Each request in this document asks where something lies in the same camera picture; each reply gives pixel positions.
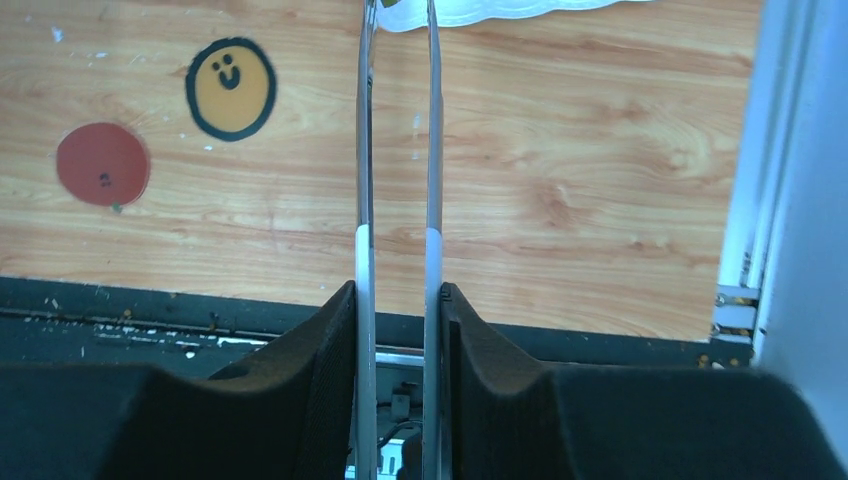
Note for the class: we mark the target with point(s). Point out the yellow face coaster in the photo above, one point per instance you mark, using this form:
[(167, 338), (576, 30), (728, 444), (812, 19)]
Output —
[(231, 89)]

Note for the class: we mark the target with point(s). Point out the red apple coaster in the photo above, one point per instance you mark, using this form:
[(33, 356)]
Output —
[(103, 164)]

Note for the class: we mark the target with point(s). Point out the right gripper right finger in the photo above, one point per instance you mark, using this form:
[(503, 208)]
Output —
[(516, 417)]

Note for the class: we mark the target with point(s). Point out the metal serving tongs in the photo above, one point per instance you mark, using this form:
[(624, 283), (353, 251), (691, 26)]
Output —
[(398, 240)]

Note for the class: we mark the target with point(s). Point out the white three-tier dessert stand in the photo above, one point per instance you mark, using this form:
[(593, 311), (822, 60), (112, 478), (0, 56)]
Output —
[(503, 10)]

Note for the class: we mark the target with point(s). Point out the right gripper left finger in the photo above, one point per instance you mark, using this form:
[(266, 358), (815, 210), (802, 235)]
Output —
[(100, 402)]

